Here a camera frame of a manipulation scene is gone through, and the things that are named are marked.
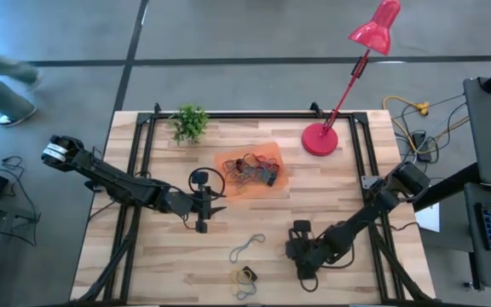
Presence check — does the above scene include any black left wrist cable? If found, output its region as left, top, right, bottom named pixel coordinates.
left=188, top=166, right=227, bottom=201

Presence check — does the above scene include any green potted plant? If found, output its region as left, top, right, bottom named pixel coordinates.
left=169, top=104, right=211, bottom=147

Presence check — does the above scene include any white paper sheet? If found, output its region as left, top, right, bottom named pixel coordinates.
left=409, top=200, right=442, bottom=234

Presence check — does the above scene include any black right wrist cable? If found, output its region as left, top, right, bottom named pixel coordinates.
left=298, top=272, right=320, bottom=294

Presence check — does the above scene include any flat orange bin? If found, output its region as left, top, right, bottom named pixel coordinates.
left=213, top=141, right=290, bottom=200

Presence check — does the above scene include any yellow floor cable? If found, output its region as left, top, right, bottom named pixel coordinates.
left=382, top=95, right=471, bottom=155

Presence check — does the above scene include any black power adapter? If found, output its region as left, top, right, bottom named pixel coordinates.
left=413, top=131, right=433, bottom=162

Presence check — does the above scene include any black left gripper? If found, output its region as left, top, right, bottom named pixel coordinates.
left=191, top=170, right=228, bottom=234

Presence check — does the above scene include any red rubber band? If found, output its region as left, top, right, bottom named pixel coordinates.
left=222, top=159, right=240, bottom=177
left=245, top=153, right=281, bottom=170

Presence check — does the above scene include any pink desk lamp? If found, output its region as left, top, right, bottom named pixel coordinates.
left=300, top=0, right=402, bottom=157

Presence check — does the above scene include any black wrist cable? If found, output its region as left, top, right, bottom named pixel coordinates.
left=188, top=166, right=227, bottom=201
left=298, top=272, right=320, bottom=294

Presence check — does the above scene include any teal rubber band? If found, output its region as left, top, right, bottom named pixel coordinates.
left=228, top=233, right=267, bottom=264

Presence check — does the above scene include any black floor cable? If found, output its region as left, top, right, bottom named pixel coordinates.
left=0, top=155, right=40, bottom=223

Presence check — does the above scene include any black beam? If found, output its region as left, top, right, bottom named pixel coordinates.
left=411, top=163, right=482, bottom=213

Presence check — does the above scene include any tan rubber band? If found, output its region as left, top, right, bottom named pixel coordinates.
left=228, top=270, right=246, bottom=295

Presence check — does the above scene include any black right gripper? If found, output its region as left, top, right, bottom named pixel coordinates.
left=286, top=219, right=328, bottom=281

